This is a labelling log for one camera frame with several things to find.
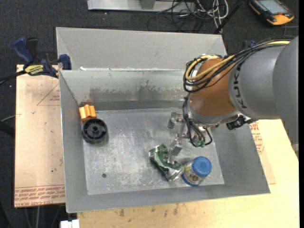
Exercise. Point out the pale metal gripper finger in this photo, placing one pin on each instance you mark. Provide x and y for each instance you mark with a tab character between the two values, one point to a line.
177	151
172	153

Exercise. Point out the crushed green and silver can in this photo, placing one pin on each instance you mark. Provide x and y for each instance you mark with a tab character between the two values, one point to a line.
160	161

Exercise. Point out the printed jar with blue lid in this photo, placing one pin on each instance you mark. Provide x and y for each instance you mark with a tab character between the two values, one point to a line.
198	171

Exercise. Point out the grey metal bin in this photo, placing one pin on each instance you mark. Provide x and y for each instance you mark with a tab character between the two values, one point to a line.
123	151

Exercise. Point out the black round ribbed knob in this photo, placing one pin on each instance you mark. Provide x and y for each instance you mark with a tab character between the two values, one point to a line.
94	130

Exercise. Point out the orange ridged block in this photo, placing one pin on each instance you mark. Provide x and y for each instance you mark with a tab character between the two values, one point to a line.
87	112

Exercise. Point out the brown cardboard board, red print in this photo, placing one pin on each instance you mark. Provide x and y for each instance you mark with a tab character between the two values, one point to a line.
38	136

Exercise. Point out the black cylinder on white bracket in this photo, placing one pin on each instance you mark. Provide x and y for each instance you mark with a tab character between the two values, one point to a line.
235	123

